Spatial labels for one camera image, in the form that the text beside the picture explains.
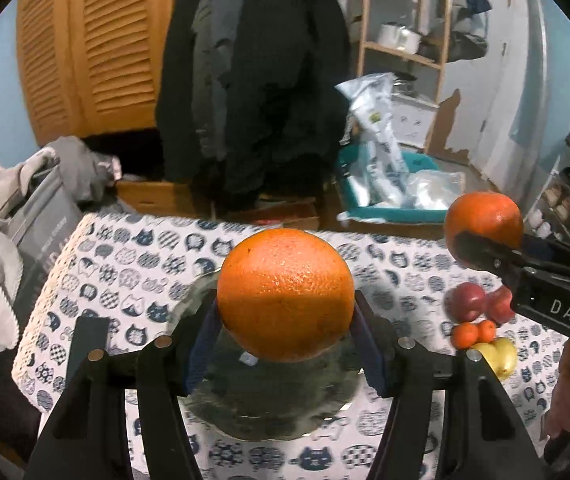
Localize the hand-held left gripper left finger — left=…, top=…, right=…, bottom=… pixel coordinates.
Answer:
left=25, top=299, right=224, bottom=480

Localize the clear plastic bag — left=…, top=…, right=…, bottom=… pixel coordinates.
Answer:
left=405, top=170, right=466, bottom=209

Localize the white cat print box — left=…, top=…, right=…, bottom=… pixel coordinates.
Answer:
left=390, top=95, right=438, bottom=148

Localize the white cooking pot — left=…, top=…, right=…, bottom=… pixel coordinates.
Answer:
left=377, top=22, right=423, bottom=53

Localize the teal plastic bin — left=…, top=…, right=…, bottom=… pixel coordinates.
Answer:
left=337, top=145, right=466, bottom=223

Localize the cat print tablecloth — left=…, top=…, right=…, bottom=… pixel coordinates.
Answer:
left=12, top=212, right=570, bottom=480

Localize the grey hanging jacket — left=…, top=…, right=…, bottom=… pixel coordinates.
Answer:
left=190, top=0, right=246, bottom=161

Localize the yellow pear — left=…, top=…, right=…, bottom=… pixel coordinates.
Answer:
left=490, top=337, right=518, bottom=381
left=470, top=342, right=496, bottom=367

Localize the scalloped glass plate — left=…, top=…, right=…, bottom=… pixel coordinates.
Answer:
left=167, top=272, right=366, bottom=441

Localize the white printed plastic bag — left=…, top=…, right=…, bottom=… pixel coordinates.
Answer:
left=335, top=72, right=410, bottom=208

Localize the red apple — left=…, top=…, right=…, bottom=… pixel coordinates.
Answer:
left=445, top=282, right=488, bottom=323
left=485, top=285, right=516, bottom=326

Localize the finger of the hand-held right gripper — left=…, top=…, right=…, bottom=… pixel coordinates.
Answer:
left=452, top=231, right=533, bottom=286
left=521, top=234, right=570, bottom=281

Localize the black hanging coat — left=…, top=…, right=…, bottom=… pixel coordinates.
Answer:
left=155, top=0, right=350, bottom=211

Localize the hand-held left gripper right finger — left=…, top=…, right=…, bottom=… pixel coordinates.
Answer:
left=350, top=291, right=548, bottom=480

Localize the wooden louvered cabinet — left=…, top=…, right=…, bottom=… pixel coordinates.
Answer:
left=15, top=0, right=186, bottom=146

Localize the white shoe rack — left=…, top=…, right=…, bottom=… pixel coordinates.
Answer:
left=525, top=95, right=570, bottom=253

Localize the grey garment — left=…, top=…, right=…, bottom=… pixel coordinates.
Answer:
left=40, top=135, right=126, bottom=206

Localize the wooden shelf rack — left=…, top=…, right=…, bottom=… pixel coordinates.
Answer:
left=350, top=0, right=453, bottom=151

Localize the large orange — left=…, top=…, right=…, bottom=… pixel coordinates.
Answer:
left=444, top=191, right=524, bottom=268
left=216, top=228, right=356, bottom=363

